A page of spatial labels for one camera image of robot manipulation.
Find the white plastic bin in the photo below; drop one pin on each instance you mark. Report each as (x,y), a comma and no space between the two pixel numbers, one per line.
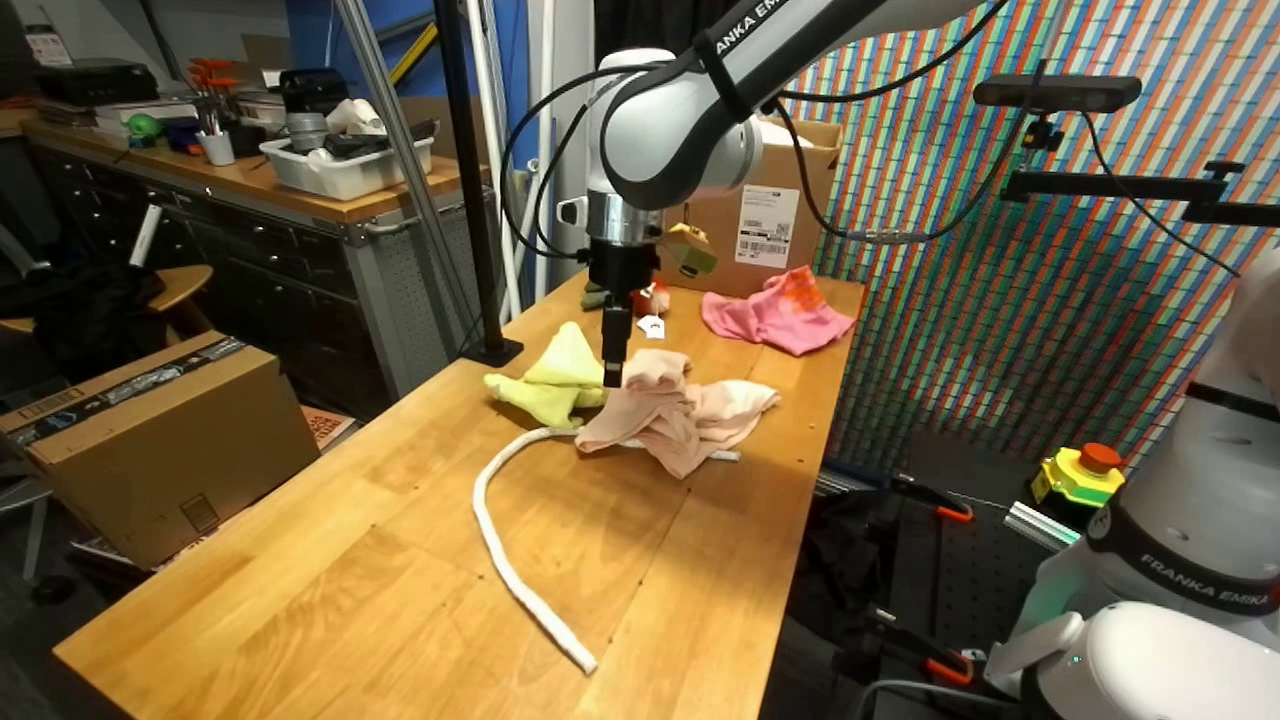
(332,172)

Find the red tomato plush with tag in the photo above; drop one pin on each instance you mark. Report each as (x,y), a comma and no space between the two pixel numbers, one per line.
(655,298)

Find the wooden top counter cabinet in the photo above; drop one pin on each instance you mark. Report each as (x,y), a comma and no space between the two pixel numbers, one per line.
(267,266)

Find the peach cloth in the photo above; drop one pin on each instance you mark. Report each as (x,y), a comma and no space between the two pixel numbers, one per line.
(664,412)

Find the black backpack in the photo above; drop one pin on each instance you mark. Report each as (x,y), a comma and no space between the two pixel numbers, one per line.
(80,315)

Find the silver aluminium pole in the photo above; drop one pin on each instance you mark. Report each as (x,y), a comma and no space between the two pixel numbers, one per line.
(395,132)

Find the wooden stool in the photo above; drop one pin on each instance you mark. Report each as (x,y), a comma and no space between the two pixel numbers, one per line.
(183,287)

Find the orange striped fabric piece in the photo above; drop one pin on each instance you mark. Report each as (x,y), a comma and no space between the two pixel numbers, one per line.
(801,287)

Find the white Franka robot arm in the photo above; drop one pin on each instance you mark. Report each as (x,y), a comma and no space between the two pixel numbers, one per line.
(664,132)

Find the yellow-green cloth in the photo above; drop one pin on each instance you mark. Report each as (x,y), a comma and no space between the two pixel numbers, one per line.
(554,375)

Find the yellow red emergency stop button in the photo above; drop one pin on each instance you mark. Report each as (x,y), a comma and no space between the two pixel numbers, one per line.
(1073,479)

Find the white cup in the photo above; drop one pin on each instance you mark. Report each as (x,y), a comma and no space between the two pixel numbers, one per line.
(218,146)

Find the black orange clamp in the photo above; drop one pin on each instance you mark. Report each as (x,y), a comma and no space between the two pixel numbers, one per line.
(950,671)
(950,511)

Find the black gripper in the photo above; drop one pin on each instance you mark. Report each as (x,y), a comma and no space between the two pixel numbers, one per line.
(620,277)

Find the pink cloth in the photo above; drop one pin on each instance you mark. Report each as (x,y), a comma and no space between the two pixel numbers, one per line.
(787,330)

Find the black vertical pole stand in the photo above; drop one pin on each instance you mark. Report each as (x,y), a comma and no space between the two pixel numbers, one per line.
(465,172)

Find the cardboard box with white label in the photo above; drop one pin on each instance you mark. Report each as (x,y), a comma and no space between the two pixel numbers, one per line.
(788,172)

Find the black stereo camera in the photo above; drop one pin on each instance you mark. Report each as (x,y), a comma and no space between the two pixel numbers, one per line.
(1052,92)

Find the cardboard box with black tape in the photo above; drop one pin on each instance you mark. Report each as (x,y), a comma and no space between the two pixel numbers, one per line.
(161,454)

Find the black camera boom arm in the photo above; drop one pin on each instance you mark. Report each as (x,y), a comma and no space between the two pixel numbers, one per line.
(1105,186)

